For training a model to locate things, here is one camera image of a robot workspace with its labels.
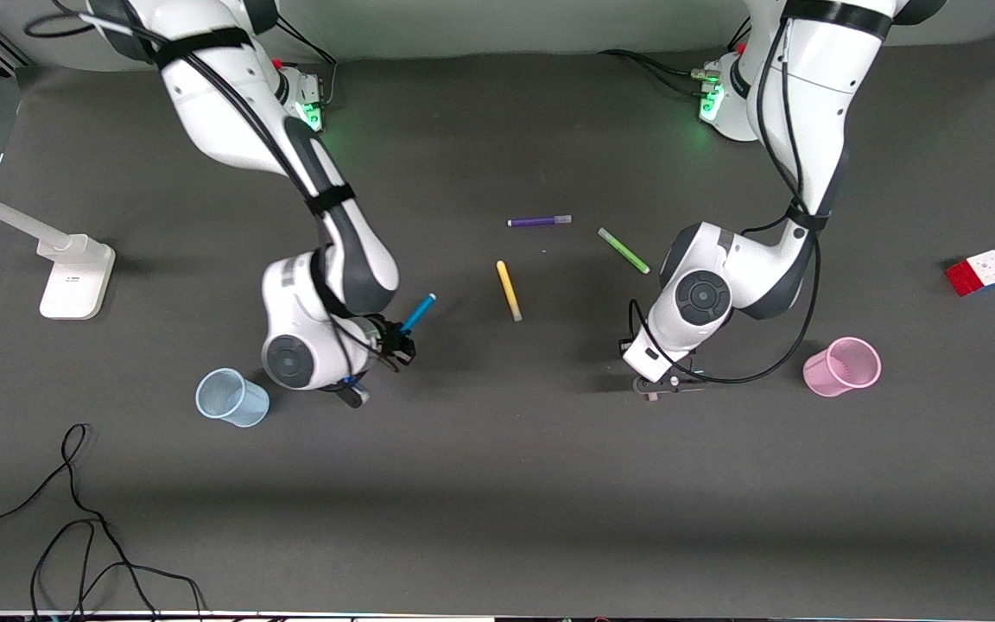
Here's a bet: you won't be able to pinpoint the blue marker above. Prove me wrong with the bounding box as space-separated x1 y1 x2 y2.
400 293 438 336

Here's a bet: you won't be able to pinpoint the yellow marker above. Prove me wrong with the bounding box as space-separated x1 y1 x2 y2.
496 259 523 323

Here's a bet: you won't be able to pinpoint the blue mesh cup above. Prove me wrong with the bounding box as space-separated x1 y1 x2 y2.
195 368 271 428

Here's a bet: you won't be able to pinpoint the green marker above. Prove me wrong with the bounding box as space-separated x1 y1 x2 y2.
597 227 651 276

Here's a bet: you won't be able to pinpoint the dark gray table cover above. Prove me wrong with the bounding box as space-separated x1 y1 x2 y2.
0 35 995 619

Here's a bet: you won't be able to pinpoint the pink mesh cup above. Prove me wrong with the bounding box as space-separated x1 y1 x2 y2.
802 336 883 398

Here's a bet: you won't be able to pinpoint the white stand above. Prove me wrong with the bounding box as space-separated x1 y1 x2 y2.
0 164 117 321

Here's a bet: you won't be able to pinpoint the rubiks cube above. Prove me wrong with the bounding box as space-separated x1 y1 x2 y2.
945 250 995 298

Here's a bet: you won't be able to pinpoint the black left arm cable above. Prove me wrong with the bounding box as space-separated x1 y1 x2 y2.
629 17 823 386

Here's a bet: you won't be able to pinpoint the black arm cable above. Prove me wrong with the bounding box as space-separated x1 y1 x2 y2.
629 17 823 386
24 0 403 383

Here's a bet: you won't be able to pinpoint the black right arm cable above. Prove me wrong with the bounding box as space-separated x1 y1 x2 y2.
24 0 403 383

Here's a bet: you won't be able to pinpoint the thin black loose cable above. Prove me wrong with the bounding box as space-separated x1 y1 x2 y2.
0 422 162 622
29 518 206 622

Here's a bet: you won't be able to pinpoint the black right base cables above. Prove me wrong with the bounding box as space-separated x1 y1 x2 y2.
273 16 339 110

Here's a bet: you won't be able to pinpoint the black base cables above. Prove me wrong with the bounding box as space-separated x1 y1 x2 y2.
273 16 339 110
597 22 754 96

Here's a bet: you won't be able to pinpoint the black left base cables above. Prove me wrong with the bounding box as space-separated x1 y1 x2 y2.
597 22 754 96

